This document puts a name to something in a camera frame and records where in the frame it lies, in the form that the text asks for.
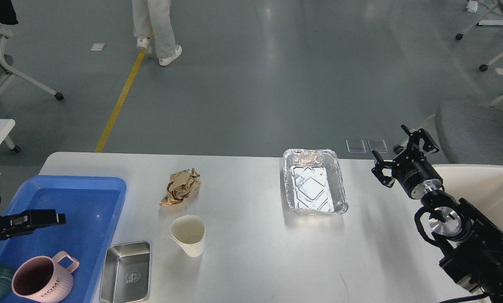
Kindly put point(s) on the person in grey trousers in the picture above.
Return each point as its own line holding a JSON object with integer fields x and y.
{"x": 155, "y": 15}

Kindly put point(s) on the aluminium foil tray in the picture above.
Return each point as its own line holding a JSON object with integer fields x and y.
{"x": 313, "y": 182}

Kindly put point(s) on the blue plastic tray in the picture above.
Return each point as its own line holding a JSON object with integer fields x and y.
{"x": 92, "y": 206}

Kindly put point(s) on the small stainless steel tray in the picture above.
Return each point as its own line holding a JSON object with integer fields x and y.
{"x": 125, "y": 274}

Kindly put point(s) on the white paper cup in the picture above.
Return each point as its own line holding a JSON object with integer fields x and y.
{"x": 188, "y": 231}

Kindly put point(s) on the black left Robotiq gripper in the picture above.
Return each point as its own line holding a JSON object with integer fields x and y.
{"x": 27, "y": 221}

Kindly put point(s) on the pink HOME mug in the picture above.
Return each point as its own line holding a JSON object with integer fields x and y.
{"x": 45, "y": 279}

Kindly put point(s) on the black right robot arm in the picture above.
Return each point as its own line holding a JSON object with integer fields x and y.
{"x": 472, "y": 245}

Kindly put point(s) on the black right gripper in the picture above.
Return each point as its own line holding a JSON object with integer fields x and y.
{"x": 416, "y": 176}

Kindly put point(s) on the grey office chair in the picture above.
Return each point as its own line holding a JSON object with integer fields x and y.
{"x": 468, "y": 133}

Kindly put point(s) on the white bin at right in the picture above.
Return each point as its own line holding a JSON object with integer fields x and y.
{"x": 481, "y": 185}

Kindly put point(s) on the crumpled brown paper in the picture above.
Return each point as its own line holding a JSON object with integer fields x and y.
{"x": 182, "y": 186}

